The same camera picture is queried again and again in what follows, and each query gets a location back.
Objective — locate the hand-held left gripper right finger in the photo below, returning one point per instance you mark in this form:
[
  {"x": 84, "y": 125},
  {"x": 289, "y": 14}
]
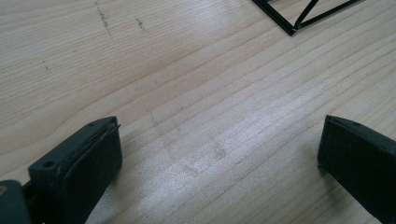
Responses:
[{"x": 361, "y": 161}]

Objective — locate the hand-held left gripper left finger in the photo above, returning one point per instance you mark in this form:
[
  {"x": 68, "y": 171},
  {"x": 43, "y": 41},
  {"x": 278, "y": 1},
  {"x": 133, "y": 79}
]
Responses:
[{"x": 77, "y": 165}]

